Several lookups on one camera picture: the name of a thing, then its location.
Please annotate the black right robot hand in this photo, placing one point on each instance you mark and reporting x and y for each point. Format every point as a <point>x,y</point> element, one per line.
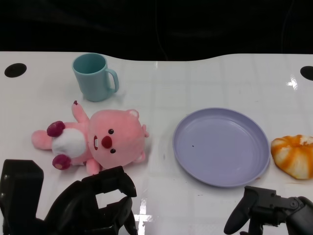
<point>288,213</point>

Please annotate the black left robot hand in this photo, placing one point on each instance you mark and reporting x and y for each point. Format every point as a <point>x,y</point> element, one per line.
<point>80,205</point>

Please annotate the pink plush beaver doll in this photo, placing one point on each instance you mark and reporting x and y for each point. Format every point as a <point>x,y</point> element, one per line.
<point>115,139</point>

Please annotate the lavender plastic plate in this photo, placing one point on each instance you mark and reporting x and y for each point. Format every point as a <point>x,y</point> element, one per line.
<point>220,149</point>

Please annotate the orange striped bread bun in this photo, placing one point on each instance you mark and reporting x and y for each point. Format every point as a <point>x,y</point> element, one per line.
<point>293,156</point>

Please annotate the light blue plastic mug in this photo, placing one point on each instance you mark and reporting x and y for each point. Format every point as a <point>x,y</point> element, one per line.
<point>91,80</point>

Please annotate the black round table grommet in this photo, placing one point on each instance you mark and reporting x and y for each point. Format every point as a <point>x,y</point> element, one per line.
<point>15,70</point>
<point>307,73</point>

